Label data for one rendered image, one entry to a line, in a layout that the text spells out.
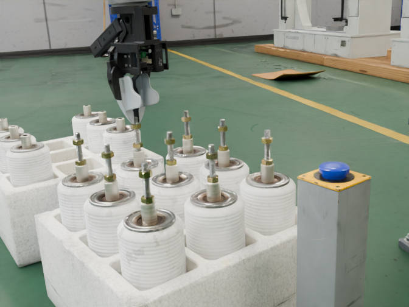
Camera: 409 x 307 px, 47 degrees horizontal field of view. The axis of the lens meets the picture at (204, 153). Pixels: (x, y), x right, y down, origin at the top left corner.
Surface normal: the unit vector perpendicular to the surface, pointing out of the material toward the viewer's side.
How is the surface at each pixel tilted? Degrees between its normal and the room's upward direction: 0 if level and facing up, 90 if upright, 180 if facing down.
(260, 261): 90
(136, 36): 90
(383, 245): 0
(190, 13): 90
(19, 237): 90
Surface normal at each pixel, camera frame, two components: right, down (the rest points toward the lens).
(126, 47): -0.66, 0.26
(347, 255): 0.60, 0.21
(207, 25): 0.25, 0.27
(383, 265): -0.05, -0.95
